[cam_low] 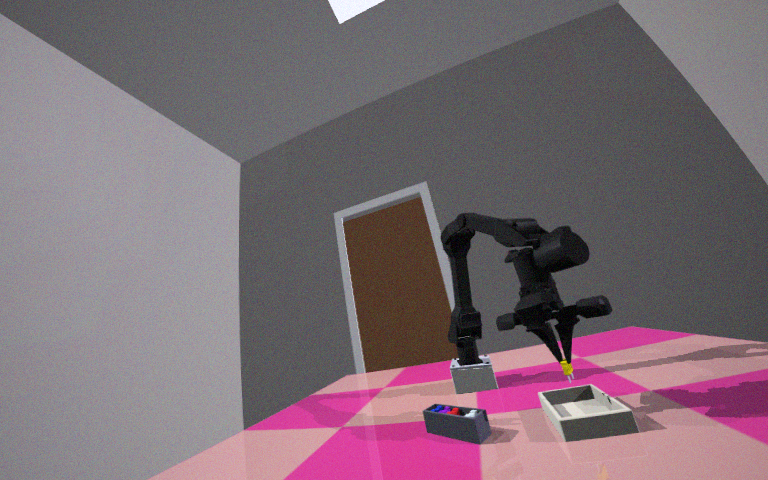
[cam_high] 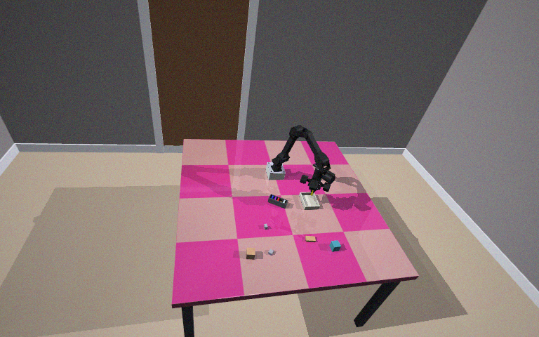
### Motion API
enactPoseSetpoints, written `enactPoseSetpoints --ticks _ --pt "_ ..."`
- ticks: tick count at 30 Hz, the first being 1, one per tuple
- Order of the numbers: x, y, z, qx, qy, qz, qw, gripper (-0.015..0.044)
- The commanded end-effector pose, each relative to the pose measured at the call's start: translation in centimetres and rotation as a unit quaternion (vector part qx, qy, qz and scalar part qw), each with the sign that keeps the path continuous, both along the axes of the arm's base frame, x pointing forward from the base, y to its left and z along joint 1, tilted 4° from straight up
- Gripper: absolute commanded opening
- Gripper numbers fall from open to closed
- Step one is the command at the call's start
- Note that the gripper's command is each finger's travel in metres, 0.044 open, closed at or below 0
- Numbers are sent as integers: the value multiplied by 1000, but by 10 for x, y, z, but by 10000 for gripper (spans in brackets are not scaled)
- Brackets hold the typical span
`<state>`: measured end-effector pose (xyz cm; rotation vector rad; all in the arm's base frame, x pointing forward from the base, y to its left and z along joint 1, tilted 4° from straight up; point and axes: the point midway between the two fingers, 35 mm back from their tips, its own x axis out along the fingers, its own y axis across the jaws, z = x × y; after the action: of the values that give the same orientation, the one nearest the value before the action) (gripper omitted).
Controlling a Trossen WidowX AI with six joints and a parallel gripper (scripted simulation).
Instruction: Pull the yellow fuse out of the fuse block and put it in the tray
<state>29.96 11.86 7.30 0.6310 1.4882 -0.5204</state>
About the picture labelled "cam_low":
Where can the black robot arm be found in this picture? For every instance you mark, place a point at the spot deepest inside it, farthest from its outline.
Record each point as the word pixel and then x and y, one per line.
pixel 552 252

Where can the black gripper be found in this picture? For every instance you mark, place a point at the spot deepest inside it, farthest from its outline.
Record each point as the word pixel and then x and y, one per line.
pixel 566 316

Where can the yellow fuse with two metal prongs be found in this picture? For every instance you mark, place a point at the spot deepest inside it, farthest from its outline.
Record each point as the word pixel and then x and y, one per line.
pixel 567 368

